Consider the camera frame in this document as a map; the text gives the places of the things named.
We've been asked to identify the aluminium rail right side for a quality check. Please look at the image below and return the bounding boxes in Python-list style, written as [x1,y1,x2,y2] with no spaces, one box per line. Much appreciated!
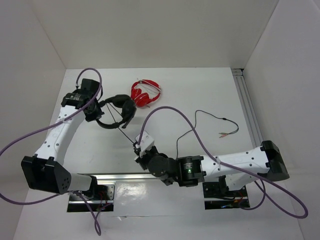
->
[231,68,263,147]

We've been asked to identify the purple cable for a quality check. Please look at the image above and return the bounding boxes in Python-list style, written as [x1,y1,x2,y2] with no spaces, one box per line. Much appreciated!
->
[139,106,309,220]
[0,67,113,236]

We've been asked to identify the aluminium rail front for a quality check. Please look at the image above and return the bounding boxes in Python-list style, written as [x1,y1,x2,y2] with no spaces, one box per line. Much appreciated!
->
[93,172,158,182]

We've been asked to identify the thin black headset cable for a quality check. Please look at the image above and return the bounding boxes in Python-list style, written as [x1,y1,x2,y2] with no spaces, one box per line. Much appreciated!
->
[106,103,240,161]

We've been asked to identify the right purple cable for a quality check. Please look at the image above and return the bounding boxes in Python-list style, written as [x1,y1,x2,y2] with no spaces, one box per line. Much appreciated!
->
[139,106,309,220]

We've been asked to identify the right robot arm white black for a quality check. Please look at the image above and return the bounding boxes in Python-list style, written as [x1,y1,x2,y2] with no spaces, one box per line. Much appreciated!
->
[133,140,290,196]

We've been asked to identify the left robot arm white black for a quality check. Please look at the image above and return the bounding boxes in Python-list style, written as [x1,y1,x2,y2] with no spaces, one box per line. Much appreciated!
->
[21,78,103,200]

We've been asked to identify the red headphones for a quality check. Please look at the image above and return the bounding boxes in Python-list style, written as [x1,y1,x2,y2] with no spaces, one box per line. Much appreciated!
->
[130,79,162,108]

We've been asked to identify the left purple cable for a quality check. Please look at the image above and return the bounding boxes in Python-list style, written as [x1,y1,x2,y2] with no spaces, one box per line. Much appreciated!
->
[0,67,113,236]

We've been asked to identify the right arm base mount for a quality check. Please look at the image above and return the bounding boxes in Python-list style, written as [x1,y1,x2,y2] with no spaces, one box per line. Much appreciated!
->
[202,182,250,210]

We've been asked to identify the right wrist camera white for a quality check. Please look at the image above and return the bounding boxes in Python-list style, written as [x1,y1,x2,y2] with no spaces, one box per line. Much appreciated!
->
[133,130,155,157]

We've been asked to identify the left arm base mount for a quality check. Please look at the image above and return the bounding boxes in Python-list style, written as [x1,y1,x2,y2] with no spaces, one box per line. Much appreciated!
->
[66,182,115,213]

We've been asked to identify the aluminium rail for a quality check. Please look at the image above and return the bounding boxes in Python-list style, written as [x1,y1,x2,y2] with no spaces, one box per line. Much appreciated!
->
[93,172,158,182]
[231,68,263,147]

